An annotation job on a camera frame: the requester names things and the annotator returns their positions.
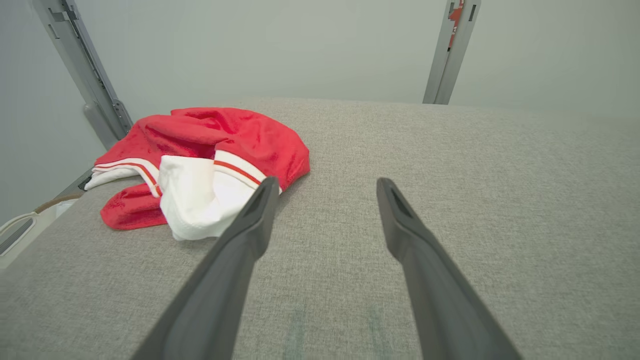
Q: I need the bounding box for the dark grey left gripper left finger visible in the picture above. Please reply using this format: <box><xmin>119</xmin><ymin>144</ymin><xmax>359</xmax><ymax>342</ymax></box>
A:
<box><xmin>131</xmin><ymin>176</ymin><xmax>280</xmax><ymax>360</ymax></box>

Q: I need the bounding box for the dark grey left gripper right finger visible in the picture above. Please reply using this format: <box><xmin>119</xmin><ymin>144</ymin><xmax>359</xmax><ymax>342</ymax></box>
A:
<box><xmin>376</xmin><ymin>177</ymin><xmax>523</xmax><ymax>360</ymax></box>

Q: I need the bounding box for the red and white basketball jersey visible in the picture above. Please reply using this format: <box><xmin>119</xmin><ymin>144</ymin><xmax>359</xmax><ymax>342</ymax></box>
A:
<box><xmin>84</xmin><ymin>106</ymin><xmax>311</xmax><ymax>242</ymax></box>

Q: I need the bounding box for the white laundry basket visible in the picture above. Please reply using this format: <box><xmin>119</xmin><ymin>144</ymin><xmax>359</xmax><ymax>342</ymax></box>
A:
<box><xmin>0</xmin><ymin>194</ymin><xmax>83</xmax><ymax>268</ymax></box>

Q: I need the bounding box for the grey aluminium wall rail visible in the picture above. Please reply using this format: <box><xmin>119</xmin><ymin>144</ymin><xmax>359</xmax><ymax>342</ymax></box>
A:
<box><xmin>422</xmin><ymin>0</ymin><xmax>482</xmax><ymax>106</ymax></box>
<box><xmin>31</xmin><ymin>0</ymin><xmax>135</xmax><ymax>151</ymax></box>

